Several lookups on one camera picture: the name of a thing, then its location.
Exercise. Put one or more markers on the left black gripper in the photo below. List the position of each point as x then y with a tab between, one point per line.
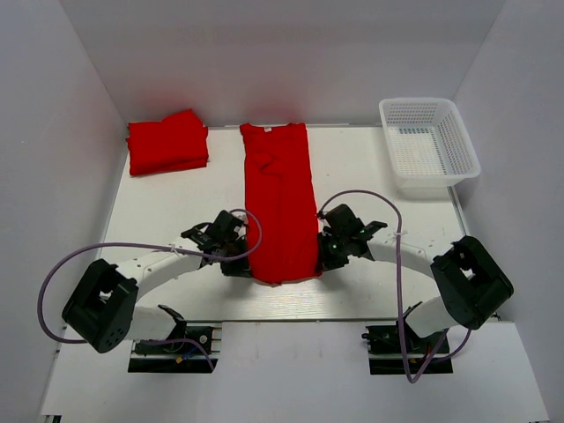
242	267

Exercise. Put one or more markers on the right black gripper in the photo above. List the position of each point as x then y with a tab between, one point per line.
325	261

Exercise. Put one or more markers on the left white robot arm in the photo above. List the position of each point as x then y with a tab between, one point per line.
104	308

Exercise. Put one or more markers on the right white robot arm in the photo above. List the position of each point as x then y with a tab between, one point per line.
471	285

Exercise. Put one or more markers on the folded red t-shirt stack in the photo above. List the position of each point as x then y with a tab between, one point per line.
176	143

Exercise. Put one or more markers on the white plastic basket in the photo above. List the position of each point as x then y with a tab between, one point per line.
428	143

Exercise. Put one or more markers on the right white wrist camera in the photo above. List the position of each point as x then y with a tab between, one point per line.
322	219

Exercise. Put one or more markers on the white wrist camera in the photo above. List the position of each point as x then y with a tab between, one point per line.
322	219
243	224

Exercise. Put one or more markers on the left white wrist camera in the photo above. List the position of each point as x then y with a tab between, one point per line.
243	224

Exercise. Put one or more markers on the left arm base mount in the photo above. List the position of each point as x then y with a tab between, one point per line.
176	352

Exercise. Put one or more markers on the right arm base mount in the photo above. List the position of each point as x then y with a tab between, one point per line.
385	357

